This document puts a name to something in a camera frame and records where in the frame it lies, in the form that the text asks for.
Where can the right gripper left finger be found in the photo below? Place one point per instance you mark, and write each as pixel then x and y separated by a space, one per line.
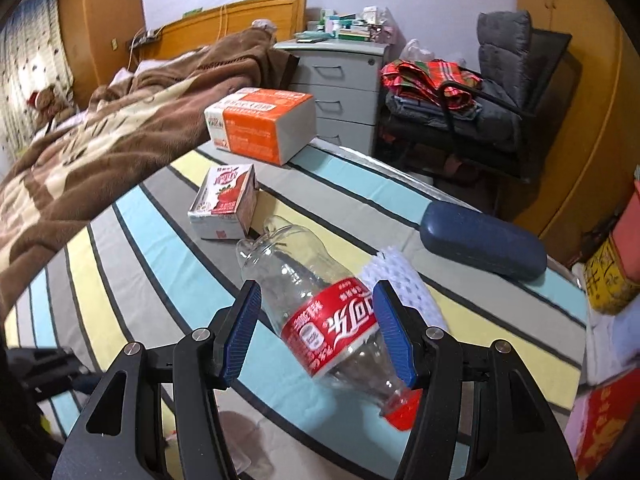
pixel 121 432

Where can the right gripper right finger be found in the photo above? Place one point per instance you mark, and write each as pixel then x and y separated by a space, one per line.
pixel 514 432

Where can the clear cola plastic bottle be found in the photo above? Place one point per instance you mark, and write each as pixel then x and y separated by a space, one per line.
pixel 324 315

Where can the red gift box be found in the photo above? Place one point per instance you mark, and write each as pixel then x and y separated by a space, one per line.
pixel 609 408

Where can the grey storage box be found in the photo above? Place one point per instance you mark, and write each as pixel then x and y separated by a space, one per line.
pixel 612 344

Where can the striped bed sheet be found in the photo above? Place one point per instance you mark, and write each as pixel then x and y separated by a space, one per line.
pixel 326 227

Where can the yellow printed box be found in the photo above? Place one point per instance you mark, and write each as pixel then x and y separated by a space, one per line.
pixel 609 288

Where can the dark blue glasses case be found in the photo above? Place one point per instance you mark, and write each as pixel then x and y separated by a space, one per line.
pixel 486 243

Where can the pink plastic bin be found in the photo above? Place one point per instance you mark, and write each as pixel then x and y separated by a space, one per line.
pixel 626 236

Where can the strawberry milk carton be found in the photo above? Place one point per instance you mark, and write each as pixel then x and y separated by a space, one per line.
pixel 224 206

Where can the wooden wardrobe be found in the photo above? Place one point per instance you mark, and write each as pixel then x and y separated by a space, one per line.
pixel 588 172

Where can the brown blanket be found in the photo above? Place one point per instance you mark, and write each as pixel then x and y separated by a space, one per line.
pixel 132 129

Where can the orange white tissue box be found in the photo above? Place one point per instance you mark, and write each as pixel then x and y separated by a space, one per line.
pixel 264 124

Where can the red plaid bag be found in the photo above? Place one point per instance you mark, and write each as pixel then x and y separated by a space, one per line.
pixel 420 81

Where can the black office chair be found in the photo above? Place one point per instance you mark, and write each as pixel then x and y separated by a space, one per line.
pixel 509 125

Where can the grey drawer cabinet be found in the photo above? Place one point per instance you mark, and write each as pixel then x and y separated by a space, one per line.
pixel 344 79

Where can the items on cabinet top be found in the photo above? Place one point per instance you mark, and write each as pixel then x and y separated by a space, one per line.
pixel 371 24

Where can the wooden headboard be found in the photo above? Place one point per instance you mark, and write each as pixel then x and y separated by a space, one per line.
pixel 206 27

